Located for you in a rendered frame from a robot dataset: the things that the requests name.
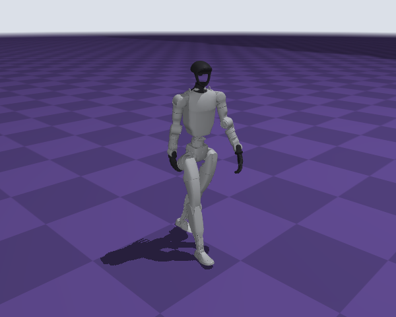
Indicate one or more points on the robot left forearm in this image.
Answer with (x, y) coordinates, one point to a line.
(233, 139)

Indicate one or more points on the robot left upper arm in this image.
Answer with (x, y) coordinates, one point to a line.
(225, 121)

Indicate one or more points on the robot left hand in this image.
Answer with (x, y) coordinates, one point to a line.
(240, 158)

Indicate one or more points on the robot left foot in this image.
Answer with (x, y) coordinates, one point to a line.
(185, 226)

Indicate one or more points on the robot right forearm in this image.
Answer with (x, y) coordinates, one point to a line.
(173, 142)

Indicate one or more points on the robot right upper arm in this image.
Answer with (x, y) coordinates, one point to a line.
(179, 102)

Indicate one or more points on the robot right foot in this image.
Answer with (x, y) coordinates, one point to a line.
(204, 258)

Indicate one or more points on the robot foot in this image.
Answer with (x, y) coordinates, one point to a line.
(204, 258)
(185, 226)

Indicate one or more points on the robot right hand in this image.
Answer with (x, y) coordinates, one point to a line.
(173, 161)

